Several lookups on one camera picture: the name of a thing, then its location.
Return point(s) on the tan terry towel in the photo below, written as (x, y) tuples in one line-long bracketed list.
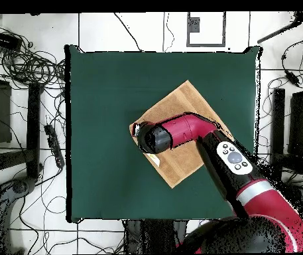
[(180, 103)]

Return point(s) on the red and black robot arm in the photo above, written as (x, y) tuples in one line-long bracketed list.
[(220, 159)]

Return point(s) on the dark green table cloth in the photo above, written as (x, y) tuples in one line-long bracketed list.
[(100, 172)]

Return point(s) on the long black power strip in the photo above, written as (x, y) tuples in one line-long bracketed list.
[(53, 144)]

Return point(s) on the small grey square plate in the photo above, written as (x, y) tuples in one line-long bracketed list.
[(194, 24)]

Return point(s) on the grey curved stand base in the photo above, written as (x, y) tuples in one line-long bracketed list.
[(18, 187)]

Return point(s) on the black upright bar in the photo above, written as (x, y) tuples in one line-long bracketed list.
[(278, 111)]

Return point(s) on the black rectangular box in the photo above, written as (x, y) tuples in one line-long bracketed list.
[(4, 40)]

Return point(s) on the black inline power brick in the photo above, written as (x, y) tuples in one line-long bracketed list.
[(291, 78)]

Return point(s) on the black tripod leg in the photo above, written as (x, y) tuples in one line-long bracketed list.
[(278, 32)]

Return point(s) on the black metal frame stand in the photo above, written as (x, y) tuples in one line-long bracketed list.
[(33, 119)]

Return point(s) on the black robot pedestal stand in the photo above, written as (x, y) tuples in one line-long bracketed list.
[(153, 236)]

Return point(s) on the grey square floor frame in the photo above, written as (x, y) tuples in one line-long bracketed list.
[(206, 45)]

